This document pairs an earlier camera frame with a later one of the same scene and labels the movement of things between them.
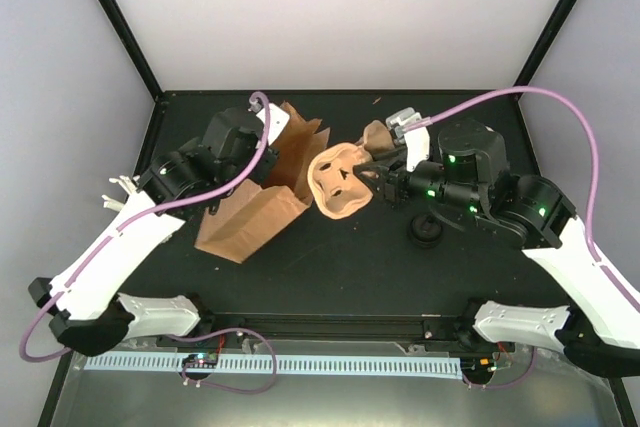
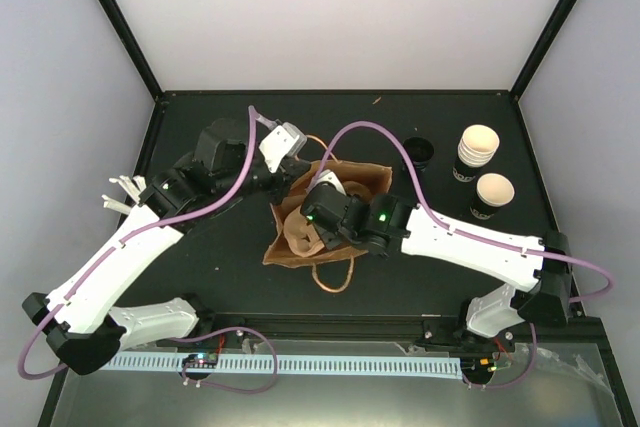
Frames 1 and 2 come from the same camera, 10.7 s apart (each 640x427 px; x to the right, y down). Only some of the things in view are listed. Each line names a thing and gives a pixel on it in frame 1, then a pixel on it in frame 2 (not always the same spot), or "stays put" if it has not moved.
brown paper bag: (237, 224) → (294, 241)
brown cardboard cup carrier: (336, 189) → (301, 238)
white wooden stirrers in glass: (127, 184) stays put
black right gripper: (393, 187) → (329, 238)
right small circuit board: (479, 366) stays put
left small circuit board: (204, 360) stays put
